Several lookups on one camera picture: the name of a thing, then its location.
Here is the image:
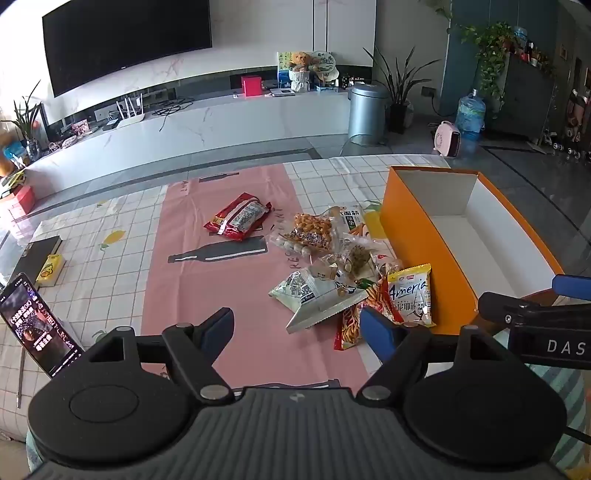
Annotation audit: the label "clear quail egg packet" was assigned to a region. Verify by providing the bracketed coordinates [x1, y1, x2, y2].
[269, 231, 315, 257]

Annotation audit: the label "thin metal cable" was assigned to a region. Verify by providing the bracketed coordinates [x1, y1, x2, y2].
[16, 351, 27, 409]

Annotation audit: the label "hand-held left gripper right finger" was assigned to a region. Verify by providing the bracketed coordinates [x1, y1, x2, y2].
[355, 305, 508, 403]

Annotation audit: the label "yellow white snack packet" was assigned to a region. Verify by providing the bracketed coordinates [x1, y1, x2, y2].
[387, 264, 435, 329]

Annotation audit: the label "orange red stick snack packet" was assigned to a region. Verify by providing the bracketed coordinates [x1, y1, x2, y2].
[335, 272, 403, 352]

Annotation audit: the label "black book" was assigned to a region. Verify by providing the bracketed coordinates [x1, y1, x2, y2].
[9, 235, 64, 288]

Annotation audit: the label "yellow tissue pack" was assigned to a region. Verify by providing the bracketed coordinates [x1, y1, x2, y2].
[37, 254, 66, 288]

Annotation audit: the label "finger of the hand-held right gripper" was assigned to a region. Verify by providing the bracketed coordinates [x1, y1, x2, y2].
[551, 274, 591, 306]
[478, 292, 557, 329]

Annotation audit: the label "red gift box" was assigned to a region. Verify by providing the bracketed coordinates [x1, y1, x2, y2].
[0, 185, 37, 219]

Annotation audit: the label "hanging ivy plant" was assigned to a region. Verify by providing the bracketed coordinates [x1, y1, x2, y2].
[429, 0, 519, 100]

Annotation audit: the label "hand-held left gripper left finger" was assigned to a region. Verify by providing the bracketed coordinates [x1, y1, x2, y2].
[86, 307, 236, 403]

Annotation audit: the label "framed picture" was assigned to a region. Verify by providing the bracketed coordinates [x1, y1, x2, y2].
[277, 52, 296, 89]

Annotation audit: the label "black cables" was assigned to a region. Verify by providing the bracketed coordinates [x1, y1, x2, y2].
[151, 96, 195, 133]

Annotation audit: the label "large black television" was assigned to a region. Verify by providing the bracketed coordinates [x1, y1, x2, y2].
[41, 0, 214, 99]

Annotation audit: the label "silver trash can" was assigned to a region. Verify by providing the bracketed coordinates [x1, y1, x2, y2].
[347, 83, 390, 145]

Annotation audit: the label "small green potted plant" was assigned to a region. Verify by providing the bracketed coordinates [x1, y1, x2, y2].
[0, 80, 45, 160]

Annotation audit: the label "teddy bear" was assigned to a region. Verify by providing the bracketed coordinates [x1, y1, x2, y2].
[288, 51, 315, 94]

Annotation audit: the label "orange cardboard box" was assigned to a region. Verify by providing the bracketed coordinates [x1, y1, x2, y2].
[379, 166, 567, 336]

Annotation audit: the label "decorative round plate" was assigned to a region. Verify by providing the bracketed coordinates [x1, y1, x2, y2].
[308, 51, 341, 86]

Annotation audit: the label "dark cabinet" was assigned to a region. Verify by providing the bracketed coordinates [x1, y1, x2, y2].
[501, 51, 560, 142]

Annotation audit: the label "small beige snack packet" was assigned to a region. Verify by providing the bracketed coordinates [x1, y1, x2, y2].
[308, 258, 343, 283]

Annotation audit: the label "white snack packet black print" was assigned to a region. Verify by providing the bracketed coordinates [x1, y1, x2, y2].
[330, 204, 370, 237]

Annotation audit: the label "white marble tv console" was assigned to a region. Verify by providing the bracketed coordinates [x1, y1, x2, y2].
[23, 90, 354, 197]

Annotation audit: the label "white wifi router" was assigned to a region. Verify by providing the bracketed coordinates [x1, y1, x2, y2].
[117, 92, 147, 129]

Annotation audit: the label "pink checked tablecloth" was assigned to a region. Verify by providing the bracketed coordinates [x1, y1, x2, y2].
[0, 154, 591, 462]

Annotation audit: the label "silver foil snack packet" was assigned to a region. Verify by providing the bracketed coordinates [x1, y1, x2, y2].
[285, 288, 370, 332]

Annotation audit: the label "pink space heater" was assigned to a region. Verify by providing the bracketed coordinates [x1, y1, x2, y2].
[434, 121, 465, 158]

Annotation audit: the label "blue water jug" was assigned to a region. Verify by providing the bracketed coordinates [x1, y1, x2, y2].
[456, 91, 487, 156]

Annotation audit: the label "potted long leaf plant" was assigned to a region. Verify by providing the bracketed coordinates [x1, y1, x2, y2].
[364, 46, 440, 136]

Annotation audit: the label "white green snack packet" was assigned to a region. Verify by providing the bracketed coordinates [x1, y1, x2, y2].
[269, 270, 343, 311]

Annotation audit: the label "clear packet with green filling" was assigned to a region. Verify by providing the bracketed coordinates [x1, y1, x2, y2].
[339, 240, 378, 280]

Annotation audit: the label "black smartphone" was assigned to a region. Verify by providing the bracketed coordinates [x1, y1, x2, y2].
[0, 272, 86, 380]

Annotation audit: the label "clear peanut snack packet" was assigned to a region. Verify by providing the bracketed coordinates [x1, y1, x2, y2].
[286, 210, 345, 253]

